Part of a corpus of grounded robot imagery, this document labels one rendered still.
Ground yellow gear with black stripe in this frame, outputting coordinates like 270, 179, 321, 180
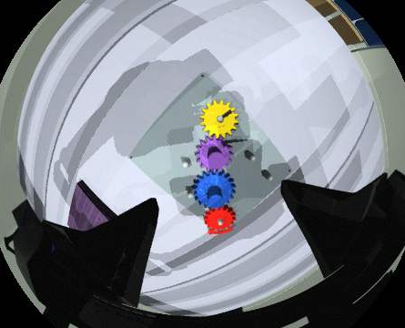
199, 99, 239, 138

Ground blue gear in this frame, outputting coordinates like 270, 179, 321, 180
192, 169, 236, 210

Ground red gear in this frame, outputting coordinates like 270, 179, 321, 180
205, 205, 236, 231

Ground purple gear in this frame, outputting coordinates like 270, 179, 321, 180
195, 134, 234, 174

